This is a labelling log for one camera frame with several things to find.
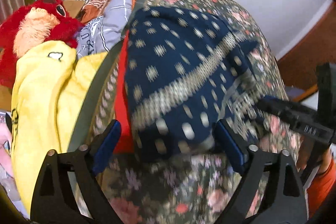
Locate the navy patterned hooded jacket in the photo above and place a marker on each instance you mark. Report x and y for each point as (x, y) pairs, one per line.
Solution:
(170, 56)

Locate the pale blue cloth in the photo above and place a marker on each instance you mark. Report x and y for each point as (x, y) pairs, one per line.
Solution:
(299, 94)

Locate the pink plush toy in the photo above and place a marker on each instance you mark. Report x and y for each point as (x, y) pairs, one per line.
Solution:
(5, 145)

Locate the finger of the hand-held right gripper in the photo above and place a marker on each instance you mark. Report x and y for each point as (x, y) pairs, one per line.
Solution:
(278, 103)
(273, 112)

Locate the person's right hand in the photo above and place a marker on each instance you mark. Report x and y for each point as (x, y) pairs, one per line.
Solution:
(305, 155)

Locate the red cloth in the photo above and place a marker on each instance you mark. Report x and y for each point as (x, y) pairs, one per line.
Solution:
(123, 108)

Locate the red plush toy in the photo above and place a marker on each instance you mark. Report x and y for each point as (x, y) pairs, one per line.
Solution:
(63, 24)

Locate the pale grey printed shirt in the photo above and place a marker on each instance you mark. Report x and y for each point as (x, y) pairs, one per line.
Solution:
(115, 11)

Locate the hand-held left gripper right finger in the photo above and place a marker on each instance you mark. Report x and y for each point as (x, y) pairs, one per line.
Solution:
(231, 145)

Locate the green floral bed cover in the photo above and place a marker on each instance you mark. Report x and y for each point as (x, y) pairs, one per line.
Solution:
(183, 187)

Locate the yellow cloth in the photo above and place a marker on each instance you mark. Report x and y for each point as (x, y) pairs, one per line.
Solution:
(47, 98)

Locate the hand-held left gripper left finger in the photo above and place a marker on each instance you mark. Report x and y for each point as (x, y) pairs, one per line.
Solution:
(105, 145)

